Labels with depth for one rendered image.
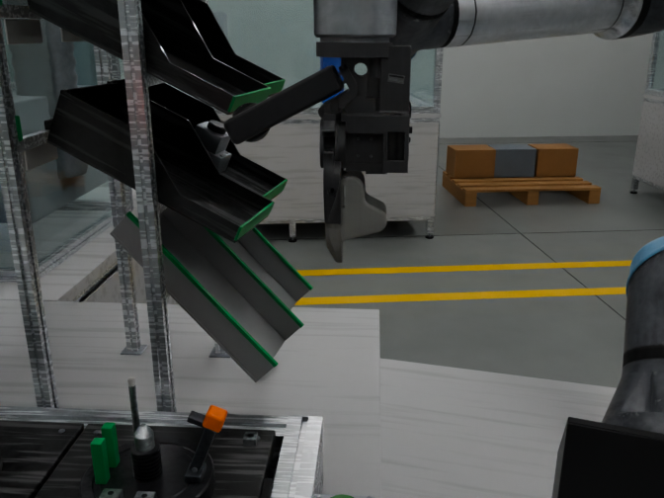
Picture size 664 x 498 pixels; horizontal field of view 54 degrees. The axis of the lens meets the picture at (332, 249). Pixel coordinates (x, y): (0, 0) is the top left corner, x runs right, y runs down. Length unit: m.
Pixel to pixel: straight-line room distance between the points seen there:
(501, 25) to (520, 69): 8.85
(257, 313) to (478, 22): 0.52
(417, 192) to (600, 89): 5.80
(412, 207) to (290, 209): 0.87
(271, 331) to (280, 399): 0.16
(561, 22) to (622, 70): 9.39
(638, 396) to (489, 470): 0.31
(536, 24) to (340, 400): 0.65
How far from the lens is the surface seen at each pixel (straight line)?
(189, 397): 1.15
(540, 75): 9.76
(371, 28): 0.59
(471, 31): 0.78
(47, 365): 1.00
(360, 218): 0.63
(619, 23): 0.94
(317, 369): 1.21
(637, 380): 0.75
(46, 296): 1.65
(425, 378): 1.19
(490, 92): 9.54
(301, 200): 4.60
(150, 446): 0.74
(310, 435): 0.85
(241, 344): 0.89
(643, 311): 0.78
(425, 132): 4.62
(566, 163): 6.49
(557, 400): 1.18
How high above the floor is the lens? 1.44
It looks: 19 degrees down
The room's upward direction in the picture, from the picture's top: straight up
